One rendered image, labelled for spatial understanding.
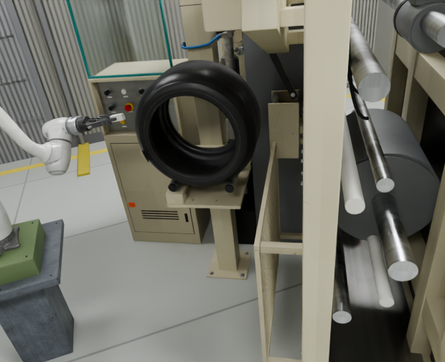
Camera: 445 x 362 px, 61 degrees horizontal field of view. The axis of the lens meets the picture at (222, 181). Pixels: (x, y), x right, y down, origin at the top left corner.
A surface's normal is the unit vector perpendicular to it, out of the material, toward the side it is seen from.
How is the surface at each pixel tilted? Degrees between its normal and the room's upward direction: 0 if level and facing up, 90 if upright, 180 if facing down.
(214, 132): 90
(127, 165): 90
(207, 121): 90
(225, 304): 0
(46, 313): 90
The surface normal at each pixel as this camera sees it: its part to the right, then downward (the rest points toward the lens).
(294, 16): -0.19, 0.52
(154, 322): -0.11, -0.85
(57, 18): 0.31, 0.46
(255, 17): -0.21, 0.23
